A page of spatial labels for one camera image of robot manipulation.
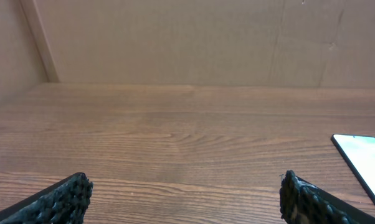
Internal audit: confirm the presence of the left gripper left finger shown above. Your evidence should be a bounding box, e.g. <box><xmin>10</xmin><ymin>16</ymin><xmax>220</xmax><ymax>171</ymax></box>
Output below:
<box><xmin>0</xmin><ymin>172</ymin><xmax>93</xmax><ymax>224</ymax></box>

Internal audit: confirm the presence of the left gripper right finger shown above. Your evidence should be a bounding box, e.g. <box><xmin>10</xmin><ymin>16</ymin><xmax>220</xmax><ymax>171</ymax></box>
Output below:
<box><xmin>280</xmin><ymin>170</ymin><xmax>375</xmax><ymax>224</ymax></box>

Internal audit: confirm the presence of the Samsung Galaxy smartphone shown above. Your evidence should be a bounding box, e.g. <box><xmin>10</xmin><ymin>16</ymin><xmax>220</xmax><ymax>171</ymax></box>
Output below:
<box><xmin>331</xmin><ymin>134</ymin><xmax>375</xmax><ymax>204</ymax></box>

